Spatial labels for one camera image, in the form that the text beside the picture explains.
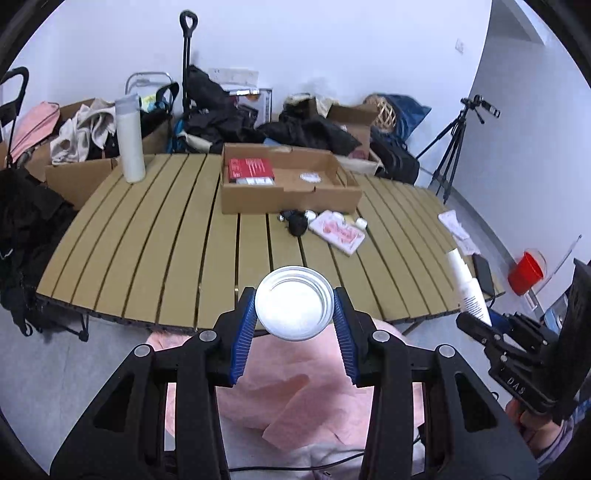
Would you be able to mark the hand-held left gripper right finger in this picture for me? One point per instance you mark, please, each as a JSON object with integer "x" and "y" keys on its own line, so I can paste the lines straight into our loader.
{"x": 344, "y": 332}

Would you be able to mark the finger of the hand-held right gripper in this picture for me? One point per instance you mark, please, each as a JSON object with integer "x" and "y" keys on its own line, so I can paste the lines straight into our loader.
{"x": 475, "y": 330}
{"x": 501, "y": 321}

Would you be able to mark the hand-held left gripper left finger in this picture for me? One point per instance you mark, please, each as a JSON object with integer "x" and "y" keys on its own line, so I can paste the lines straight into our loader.
{"x": 246, "y": 332}

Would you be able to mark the white spray bottle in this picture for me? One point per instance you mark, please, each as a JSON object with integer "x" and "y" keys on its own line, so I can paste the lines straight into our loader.
{"x": 468, "y": 286}

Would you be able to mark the large white jar lid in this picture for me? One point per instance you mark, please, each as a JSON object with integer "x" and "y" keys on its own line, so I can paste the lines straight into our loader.
{"x": 294, "y": 304}

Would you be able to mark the pink and white packet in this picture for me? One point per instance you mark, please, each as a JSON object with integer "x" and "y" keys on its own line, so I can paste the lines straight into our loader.
{"x": 337, "y": 233}

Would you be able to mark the person's right hand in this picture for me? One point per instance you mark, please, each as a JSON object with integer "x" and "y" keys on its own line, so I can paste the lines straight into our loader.
{"x": 545, "y": 434}

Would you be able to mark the black phone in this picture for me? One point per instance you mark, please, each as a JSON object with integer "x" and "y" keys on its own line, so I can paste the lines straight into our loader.
{"x": 483, "y": 275}

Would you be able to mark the red cup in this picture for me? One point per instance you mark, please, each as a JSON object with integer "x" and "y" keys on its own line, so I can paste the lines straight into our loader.
{"x": 525, "y": 273}

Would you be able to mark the pink fleece cloth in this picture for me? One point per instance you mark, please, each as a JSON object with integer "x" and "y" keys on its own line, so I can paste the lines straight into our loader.
{"x": 300, "y": 397}

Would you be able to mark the white paper packets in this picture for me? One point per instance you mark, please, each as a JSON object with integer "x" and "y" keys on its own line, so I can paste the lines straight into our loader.
{"x": 455, "y": 226}

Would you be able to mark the red printed box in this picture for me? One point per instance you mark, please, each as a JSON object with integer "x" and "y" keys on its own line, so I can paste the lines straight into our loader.
{"x": 250, "y": 168}

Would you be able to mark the black tripod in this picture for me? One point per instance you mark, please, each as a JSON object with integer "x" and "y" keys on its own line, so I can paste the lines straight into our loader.
{"x": 450, "y": 152}

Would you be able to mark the black bag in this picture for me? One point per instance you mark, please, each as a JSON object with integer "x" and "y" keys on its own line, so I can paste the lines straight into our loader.
{"x": 397, "y": 159}

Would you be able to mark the beige fabric cushion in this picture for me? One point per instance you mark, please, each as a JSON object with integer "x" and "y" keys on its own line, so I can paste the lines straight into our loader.
{"x": 198, "y": 144}

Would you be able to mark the cardboard box with open flaps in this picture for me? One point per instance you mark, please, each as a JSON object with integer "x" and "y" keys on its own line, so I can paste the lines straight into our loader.
{"x": 355, "y": 117}

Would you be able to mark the wicker basket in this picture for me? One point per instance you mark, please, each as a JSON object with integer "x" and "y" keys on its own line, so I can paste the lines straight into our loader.
{"x": 385, "y": 115}

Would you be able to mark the tall white bottle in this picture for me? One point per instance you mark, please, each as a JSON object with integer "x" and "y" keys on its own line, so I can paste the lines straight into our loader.
{"x": 130, "y": 143}

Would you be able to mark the black clothing pile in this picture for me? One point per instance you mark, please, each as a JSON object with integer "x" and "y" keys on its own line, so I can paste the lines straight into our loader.
{"x": 207, "y": 110}

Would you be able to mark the blue bag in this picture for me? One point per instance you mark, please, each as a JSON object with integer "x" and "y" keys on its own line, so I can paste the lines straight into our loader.
{"x": 412, "y": 113}

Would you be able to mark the large cardboard box with clothes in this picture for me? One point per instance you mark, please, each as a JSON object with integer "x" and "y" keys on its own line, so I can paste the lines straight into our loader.
{"x": 78, "y": 181}

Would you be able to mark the printed product carton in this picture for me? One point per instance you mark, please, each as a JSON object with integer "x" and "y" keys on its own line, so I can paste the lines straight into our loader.
{"x": 265, "y": 104}

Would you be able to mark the dark tote bag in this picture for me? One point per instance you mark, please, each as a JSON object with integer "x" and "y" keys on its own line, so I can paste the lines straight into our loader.
{"x": 159, "y": 117}

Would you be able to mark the black cloth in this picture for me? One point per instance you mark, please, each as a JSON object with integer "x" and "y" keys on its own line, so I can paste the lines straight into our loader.
{"x": 32, "y": 221}

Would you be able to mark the beige crumpled clothes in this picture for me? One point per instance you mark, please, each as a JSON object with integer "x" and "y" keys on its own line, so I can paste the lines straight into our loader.
{"x": 78, "y": 134}

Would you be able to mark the pink bag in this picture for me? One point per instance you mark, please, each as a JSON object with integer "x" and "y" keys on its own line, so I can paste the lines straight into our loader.
{"x": 39, "y": 121}

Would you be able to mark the silver metal chair frame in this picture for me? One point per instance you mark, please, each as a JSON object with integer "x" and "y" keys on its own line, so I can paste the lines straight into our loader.
{"x": 147, "y": 76}

